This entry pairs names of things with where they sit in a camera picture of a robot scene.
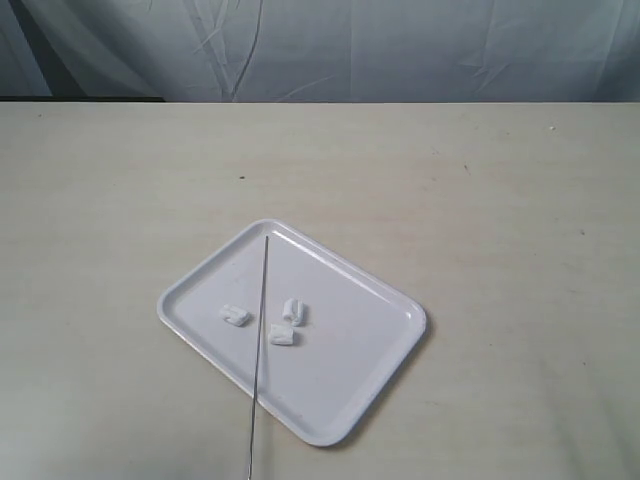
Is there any white rectangular plastic tray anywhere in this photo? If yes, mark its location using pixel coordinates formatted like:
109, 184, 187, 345
157, 219, 429, 447

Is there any thin metal skewer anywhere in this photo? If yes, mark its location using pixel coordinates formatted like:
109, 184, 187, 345
246, 235, 269, 480

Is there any grey backdrop cloth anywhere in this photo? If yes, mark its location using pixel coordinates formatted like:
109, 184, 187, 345
1, 0, 639, 103

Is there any white foam piece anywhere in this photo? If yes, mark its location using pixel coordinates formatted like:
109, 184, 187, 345
268, 324, 295, 346
282, 298, 306, 327
219, 304, 251, 327

